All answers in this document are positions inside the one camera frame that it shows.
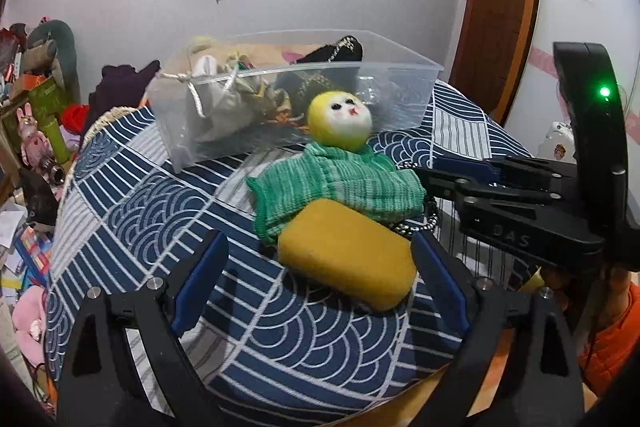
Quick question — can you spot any yellow sponge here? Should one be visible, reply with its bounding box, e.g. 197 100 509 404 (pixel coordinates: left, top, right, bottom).
276 199 419 312

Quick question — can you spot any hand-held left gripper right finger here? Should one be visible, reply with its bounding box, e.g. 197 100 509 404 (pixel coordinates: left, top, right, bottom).
410 229 587 427

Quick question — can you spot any yellow-headed doll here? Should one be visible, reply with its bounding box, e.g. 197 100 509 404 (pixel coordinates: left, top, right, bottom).
246 91 428 249

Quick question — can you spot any dark purple cloth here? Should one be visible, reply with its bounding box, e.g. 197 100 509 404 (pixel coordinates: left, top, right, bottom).
89 60 162 118

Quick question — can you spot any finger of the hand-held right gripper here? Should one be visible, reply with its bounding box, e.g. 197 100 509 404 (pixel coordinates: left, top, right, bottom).
431 156 578 194
414 167 558 208

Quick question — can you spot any clear plastic bin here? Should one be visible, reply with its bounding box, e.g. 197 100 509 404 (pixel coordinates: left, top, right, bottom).
147 28 445 174

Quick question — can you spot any brown wooden door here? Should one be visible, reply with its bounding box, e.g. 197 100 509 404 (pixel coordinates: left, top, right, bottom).
451 0 544 126

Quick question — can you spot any pink plush toy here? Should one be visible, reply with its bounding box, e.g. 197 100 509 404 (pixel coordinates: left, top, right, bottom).
12 288 49 366

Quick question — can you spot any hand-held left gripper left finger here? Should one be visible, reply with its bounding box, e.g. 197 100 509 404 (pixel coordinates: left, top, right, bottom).
56 231 231 427

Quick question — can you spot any black white braided cord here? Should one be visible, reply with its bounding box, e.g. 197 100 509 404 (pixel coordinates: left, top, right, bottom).
395 199 442 239

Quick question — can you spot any black bag with chain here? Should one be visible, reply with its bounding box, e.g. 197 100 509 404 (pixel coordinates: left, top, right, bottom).
276 35 364 118

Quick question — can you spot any white cartoon figure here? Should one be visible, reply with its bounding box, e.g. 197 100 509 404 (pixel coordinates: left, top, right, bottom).
542 121 577 164

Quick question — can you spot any pink bunny toy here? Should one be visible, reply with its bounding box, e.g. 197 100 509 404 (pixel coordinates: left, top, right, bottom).
16 104 49 168

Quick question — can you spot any white drawstring pouch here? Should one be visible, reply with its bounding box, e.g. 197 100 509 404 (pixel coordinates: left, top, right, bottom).
159 51 273 144

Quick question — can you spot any green box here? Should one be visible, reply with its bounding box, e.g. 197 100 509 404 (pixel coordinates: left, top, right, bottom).
26 76 69 118

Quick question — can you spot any person's right forearm orange sleeve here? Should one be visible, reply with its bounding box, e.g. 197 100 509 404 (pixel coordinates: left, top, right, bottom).
576 267 640 404

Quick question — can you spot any blue patterned tablecloth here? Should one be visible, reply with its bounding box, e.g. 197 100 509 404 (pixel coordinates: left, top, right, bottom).
44 79 540 427

